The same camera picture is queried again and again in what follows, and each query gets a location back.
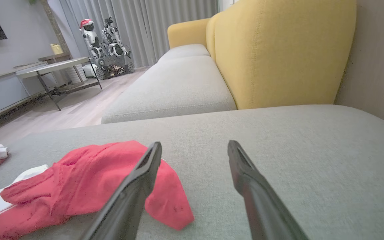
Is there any yellow sofa backrest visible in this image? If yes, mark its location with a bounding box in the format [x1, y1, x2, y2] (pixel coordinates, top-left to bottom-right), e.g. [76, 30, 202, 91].
[206, 0, 357, 110]

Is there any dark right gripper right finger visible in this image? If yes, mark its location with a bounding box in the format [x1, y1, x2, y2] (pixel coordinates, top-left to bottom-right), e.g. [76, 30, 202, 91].
[227, 140, 309, 240]

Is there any grey curtain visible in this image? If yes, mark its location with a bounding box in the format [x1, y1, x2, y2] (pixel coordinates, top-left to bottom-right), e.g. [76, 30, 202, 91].
[59, 0, 219, 69]

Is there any grey sofa chaise cushion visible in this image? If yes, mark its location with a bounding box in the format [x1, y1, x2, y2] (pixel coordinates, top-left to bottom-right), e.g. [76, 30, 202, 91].
[0, 104, 384, 240]

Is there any grey metal-legged coffee table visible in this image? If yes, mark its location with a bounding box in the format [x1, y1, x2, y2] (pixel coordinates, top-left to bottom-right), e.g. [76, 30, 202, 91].
[16, 57, 102, 111]

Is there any white robot with Santa hat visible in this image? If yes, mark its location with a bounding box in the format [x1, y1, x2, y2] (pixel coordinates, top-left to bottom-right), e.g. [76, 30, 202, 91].
[80, 19, 104, 59]

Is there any grey humanoid robot figure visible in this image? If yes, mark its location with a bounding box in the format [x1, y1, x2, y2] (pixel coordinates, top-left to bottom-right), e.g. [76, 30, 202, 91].
[101, 17, 132, 57]

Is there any grey back cushion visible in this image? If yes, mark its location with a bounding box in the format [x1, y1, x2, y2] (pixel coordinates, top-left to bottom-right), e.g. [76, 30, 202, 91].
[101, 55, 237, 124]

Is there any grey sofa seat cushion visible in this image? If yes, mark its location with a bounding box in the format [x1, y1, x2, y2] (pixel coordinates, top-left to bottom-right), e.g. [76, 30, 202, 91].
[158, 44, 211, 63]

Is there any wooden side table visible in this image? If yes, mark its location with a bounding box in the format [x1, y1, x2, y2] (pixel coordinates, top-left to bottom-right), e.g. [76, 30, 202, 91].
[39, 53, 72, 84]

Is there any red basketball jersey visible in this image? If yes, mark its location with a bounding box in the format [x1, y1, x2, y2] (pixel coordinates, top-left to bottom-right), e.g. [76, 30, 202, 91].
[0, 140, 195, 240]

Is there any white TV cabinet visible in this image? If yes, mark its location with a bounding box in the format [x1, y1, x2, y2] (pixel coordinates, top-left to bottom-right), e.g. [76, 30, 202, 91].
[0, 62, 57, 125]

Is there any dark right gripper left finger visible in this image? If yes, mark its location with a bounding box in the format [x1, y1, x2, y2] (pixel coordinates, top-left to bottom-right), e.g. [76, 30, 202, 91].
[80, 142, 163, 240]

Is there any yellow sofa armrest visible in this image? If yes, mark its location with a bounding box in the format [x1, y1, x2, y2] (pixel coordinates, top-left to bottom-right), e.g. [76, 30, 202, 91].
[167, 18, 211, 49]

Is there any white ribbed cylinder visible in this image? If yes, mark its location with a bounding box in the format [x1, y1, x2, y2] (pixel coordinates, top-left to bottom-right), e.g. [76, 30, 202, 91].
[68, 65, 87, 84]

